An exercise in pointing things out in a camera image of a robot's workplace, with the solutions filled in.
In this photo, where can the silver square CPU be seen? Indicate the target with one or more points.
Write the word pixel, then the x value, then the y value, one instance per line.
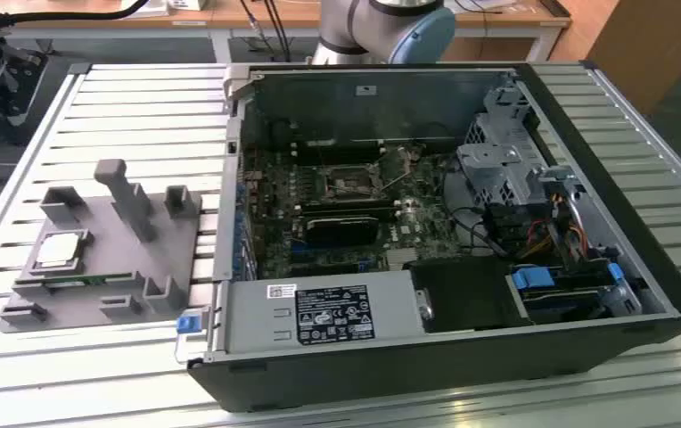
pixel 60 247

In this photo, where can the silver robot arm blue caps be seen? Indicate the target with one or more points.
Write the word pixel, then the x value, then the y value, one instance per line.
pixel 346 27

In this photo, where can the black RAM slot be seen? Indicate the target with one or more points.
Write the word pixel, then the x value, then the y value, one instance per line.
pixel 346 205
pixel 348 158
pixel 346 213

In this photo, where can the CPU socket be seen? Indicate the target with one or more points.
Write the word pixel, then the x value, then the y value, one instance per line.
pixel 348 180

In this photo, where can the wooden desk white legs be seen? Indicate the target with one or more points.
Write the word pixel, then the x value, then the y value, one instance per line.
pixel 198 20

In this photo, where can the small white box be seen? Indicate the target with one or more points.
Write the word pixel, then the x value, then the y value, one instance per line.
pixel 186 4

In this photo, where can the grey plastic parts rack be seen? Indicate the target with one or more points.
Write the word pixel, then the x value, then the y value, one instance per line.
pixel 120 267

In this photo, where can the green RAM stick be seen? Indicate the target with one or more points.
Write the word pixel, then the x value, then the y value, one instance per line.
pixel 96 280

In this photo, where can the blue case latch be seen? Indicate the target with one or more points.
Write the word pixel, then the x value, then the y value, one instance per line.
pixel 191 324

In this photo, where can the silver power supply with label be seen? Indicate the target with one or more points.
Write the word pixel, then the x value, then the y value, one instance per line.
pixel 244 312

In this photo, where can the black graphics card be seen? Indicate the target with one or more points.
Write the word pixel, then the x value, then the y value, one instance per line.
pixel 340 232

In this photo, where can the green motherboard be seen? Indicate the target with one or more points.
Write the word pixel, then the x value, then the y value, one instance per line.
pixel 423 214

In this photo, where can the silver chipset heatsink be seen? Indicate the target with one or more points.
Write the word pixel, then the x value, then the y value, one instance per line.
pixel 402 258

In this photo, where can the grey metal disk bay cage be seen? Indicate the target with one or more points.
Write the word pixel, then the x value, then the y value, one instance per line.
pixel 488 160

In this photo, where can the black open PC case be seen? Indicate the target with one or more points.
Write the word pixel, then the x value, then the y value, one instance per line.
pixel 376 383

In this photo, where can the black plastic shroud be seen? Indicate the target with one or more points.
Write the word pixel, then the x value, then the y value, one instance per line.
pixel 464 294

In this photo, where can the blue disk carrier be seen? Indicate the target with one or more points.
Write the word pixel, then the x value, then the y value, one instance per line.
pixel 534 278

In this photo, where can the black drive unit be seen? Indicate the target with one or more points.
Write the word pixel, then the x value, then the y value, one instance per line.
pixel 560 303

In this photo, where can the brown wooden cabinet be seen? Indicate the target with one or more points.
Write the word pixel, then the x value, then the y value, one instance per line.
pixel 643 44

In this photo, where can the small blue plastic clip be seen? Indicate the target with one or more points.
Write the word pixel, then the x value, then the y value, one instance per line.
pixel 614 273

